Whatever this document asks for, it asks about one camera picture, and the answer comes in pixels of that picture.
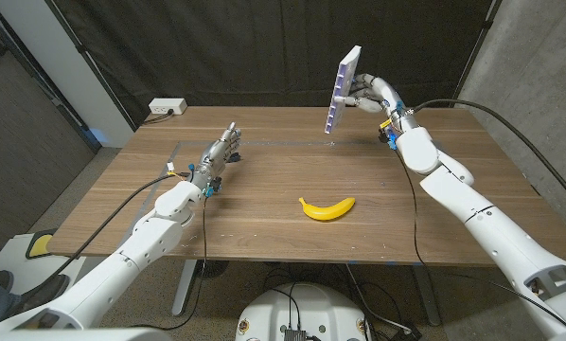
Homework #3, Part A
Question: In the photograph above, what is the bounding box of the black power adapter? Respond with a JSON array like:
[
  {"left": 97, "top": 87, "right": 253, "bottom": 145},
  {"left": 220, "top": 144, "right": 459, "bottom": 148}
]
[{"left": 394, "top": 323, "right": 424, "bottom": 341}]

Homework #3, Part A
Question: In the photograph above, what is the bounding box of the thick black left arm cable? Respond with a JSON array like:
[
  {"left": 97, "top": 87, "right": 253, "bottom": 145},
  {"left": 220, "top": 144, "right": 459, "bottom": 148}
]
[{"left": 25, "top": 172, "right": 190, "bottom": 297}]

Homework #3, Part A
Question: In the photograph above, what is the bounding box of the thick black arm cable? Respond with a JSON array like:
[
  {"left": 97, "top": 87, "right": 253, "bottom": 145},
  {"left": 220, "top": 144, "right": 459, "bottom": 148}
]
[
  {"left": 412, "top": 98, "right": 566, "bottom": 215},
  {"left": 25, "top": 172, "right": 190, "bottom": 297}
]

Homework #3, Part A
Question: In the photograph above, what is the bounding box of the white floor platform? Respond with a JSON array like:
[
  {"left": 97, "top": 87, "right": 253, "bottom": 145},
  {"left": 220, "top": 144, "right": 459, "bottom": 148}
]
[{"left": 0, "top": 233, "right": 86, "bottom": 304}]

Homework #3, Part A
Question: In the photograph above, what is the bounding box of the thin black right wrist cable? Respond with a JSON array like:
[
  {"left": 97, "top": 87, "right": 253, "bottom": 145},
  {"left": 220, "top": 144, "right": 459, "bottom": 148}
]
[{"left": 393, "top": 147, "right": 566, "bottom": 332}]

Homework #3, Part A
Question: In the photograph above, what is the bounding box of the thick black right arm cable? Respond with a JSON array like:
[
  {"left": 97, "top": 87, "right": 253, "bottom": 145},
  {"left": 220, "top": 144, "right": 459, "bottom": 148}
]
[{"left": 412, "top": 98, "right": 566, "bottom": 215}]

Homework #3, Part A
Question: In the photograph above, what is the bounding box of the black backdrop curtain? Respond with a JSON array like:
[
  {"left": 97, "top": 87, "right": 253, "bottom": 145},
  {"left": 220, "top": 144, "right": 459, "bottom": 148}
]
[{"left": 45, "top": 0, "right": 502, "bottom": 130}]

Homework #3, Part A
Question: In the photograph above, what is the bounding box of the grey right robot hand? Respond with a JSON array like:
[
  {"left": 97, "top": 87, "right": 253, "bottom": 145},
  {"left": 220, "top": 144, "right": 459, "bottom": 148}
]
[{"left": 343, "top": 72, "right": 419, "bottom": 135}]

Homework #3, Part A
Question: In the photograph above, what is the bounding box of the thin black left wrist cable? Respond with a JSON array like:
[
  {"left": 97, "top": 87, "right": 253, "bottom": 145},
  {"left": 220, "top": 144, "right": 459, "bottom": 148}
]
[{"left": 129, "top": 194, "right": 209, "bottom": 332}]

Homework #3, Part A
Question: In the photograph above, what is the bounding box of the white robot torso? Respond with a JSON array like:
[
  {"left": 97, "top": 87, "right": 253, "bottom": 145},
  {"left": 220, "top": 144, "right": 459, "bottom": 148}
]
[{"left": 0, "top": 327, "right": 173, "bottom": 341}]

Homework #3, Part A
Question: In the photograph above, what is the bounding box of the yellow and black pad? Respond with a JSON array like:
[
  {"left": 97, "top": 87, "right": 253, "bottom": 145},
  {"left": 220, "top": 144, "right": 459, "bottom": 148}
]
[{"left": 25, "top": 228, "right": 58, "bottom": 260}]

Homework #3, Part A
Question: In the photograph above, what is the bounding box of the white power strip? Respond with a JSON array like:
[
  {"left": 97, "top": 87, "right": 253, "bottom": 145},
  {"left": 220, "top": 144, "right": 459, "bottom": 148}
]
[{"left": 148, "top": 97, "right": 188, "bottom": 117}]

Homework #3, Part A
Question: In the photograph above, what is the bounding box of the grey table leg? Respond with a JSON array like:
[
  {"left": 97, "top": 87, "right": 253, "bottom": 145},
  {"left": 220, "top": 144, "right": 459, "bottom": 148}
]
[
  {"left": 412, "top": 264, "right": 443, "bottom": 328},
  {"left": 170, "top": 259, "right": 200, "bottom": 318}
]

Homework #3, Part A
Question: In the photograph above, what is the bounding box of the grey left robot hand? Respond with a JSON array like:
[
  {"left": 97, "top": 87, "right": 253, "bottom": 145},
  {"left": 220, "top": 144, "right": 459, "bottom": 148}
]
[{"left": 189, "top": 121, "right": 243, "bottom": 191}]

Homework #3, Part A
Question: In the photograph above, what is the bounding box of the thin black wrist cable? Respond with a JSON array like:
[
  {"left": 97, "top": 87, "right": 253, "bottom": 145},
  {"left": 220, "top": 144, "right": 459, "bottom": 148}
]
[
  {"left": 129, "top": 194, "right": 209, "bottom": 332},
  {"left": 393, "top": 147, "right": 566, "bottom": 332}
]

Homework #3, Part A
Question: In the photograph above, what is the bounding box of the clear weekly pill organizer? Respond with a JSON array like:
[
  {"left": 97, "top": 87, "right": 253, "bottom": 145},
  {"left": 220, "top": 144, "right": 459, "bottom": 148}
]
[{"left": 323, "top": 45, "right": 363, "bottom": 135}]

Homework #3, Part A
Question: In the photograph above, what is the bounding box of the yellow toy banana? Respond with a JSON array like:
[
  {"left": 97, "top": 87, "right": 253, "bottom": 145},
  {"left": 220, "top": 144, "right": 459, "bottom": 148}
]
[{"left": 297, "top": 196, "right": 357, "bottom": 223}]

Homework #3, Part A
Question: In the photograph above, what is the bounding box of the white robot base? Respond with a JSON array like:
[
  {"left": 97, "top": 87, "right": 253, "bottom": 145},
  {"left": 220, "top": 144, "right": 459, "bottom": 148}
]
[{"left": 235, "top": 282, "right": 374, "bottom": 341}]

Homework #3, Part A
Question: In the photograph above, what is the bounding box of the black backdrop stand pole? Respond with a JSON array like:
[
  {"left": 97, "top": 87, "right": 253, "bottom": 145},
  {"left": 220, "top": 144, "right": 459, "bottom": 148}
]
[
  {"left": 43, "top": 0, "right": 138, "bottom": 133},
  {"left": 448, "top": 0, "right": 503, "bottom": 108}
]

